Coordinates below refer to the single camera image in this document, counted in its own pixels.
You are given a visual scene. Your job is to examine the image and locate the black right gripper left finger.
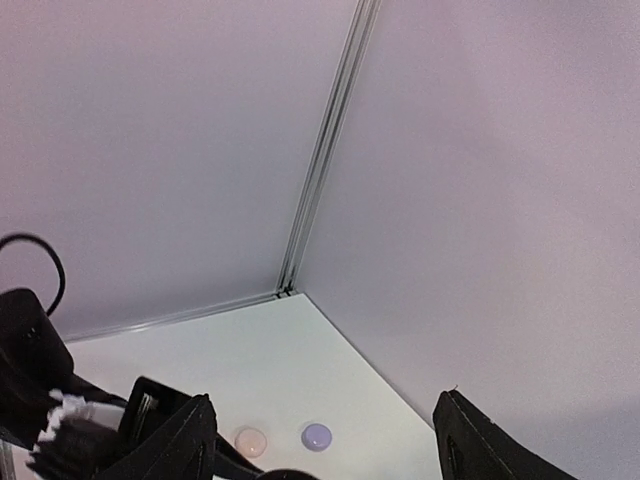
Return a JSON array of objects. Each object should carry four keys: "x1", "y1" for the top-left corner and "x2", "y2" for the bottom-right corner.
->
[{"x1": 88, "y1": 393, "x2": 218, "y2": 479}]

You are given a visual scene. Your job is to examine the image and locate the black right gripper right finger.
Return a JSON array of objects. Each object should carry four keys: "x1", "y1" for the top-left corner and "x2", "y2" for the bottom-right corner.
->
[{"x1": 432, "y1": 390, "x2": 575, "y2": 480}]

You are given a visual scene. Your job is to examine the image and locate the black earbud charging case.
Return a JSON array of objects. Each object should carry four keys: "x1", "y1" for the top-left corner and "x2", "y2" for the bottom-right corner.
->
[{"x1": 255, "y1": 469, "x2": 318, "y2": 480}]

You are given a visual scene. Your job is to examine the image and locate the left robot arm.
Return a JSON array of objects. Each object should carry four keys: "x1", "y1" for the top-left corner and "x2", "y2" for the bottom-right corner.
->
[{"x1": 1, "y1": 288, "x2": 126, "y2": 450}]

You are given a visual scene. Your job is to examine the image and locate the pink earbud charging case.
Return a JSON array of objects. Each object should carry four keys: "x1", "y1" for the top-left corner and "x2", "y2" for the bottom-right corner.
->
[{"x1": 234, "y1": 427, "x2": 268, "y2": 459}]

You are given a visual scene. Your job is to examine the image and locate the purple earbud charging case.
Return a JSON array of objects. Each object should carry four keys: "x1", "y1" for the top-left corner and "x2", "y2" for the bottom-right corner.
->
[{"x1": 300, "y1": 423, "x2": 333, "y2": 452}]

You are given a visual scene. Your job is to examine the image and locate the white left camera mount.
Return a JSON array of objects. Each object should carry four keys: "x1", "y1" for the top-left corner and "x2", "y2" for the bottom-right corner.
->
[{"x1": 37, "y1": 389, "x2": 125, "y2": 443}]

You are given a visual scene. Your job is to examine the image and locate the aluminium back table rail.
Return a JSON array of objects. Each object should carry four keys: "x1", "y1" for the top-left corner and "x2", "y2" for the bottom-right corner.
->
[{"x1": 62, "y1": 293, "x2": 280, "y2": 343}]

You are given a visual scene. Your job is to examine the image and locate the aluminium left corner post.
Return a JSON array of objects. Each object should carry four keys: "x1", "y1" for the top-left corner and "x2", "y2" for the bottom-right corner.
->
[{"x1": 275, "y1": 0, "x2": 381, "y2": 298}]

